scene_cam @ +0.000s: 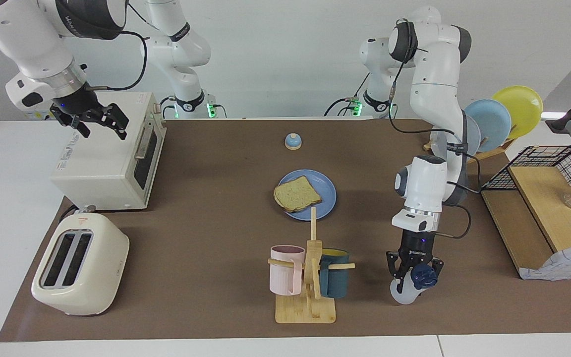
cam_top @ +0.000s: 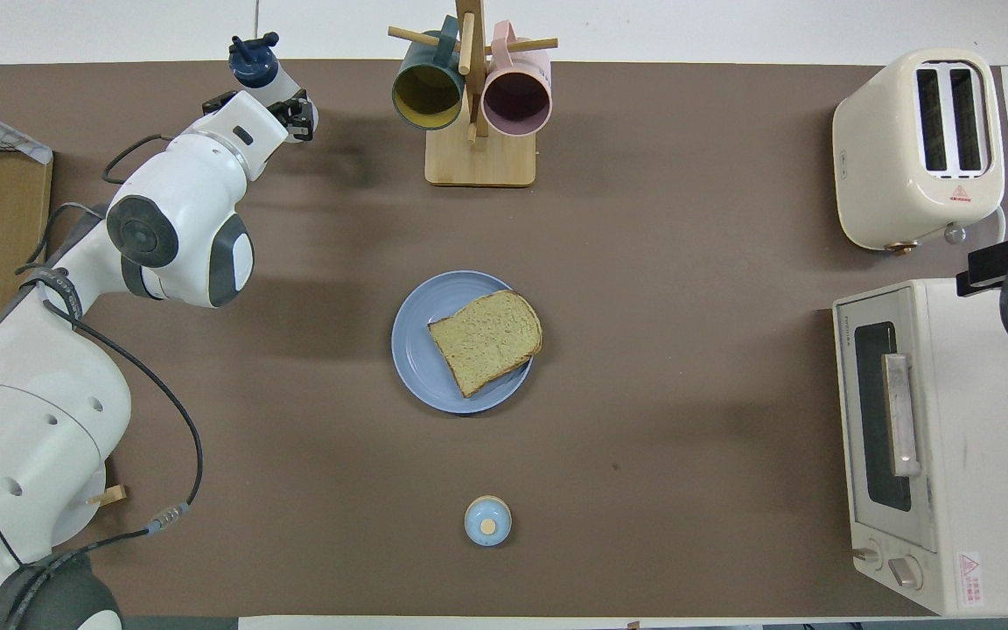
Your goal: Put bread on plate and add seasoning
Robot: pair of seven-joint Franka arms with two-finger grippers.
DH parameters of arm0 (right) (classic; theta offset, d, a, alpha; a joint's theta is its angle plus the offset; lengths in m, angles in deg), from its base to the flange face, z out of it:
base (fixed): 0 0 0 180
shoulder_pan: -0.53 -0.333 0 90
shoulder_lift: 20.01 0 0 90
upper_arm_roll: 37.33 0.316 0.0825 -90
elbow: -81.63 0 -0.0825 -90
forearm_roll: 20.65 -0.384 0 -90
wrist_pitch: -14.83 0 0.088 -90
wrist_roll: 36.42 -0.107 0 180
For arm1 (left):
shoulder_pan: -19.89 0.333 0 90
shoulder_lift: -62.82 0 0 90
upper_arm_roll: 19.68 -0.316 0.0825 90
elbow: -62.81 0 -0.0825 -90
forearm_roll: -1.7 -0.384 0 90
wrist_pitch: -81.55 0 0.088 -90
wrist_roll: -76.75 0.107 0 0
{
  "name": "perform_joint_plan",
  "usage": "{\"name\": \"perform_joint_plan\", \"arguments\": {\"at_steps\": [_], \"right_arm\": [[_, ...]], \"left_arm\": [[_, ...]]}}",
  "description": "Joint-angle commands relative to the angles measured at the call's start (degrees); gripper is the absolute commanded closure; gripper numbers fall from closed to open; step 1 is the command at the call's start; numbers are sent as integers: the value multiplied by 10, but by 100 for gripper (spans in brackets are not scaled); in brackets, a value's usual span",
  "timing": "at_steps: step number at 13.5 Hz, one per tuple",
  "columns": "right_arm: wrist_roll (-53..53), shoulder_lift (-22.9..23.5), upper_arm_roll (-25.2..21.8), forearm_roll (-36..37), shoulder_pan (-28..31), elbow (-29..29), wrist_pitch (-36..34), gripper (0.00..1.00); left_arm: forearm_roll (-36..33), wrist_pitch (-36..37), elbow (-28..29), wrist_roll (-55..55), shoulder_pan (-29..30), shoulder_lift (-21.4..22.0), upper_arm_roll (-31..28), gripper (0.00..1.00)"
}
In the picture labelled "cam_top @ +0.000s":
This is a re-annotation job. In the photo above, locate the white squeeze bottle blue cap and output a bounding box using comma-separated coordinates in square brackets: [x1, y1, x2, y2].
[228, 31, 319, 132]

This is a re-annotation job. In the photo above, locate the white toaster oven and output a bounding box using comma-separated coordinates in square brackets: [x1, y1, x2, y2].
[832, 278, 1008, 617]

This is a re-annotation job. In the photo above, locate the grey plate in rack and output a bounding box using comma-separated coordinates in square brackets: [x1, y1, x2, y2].
[53, 462, 109, 547]

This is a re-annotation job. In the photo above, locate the small blue seasoning shaker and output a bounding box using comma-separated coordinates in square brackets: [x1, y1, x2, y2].
[465, 495, 513, 547]

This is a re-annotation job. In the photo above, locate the pink mug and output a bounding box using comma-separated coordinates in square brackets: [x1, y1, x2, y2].
[481, 21, 553, 137]

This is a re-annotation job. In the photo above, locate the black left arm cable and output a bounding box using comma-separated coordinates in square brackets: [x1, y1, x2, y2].
[0, 131, 206, 630]

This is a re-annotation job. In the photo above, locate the cream two-slot toaster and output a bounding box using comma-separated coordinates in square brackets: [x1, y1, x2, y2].
[832, 48, 1005, 253]

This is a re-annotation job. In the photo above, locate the brown table mat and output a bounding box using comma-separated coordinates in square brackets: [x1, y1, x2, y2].
[0, 59, 1008, 617]

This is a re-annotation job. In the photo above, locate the dark green mug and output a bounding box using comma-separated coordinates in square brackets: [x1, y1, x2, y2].
[392, 16, 467, 132]

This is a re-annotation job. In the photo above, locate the wooden mug tree stand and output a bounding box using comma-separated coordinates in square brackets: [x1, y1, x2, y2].
[388, 0, 559, 188]

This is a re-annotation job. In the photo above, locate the toasted bread slice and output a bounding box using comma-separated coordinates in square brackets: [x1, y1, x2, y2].
[428, 290, 544, 399]

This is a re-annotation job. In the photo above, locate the blue round dinner plate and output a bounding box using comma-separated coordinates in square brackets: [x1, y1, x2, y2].
[391, 270, 536, 415]

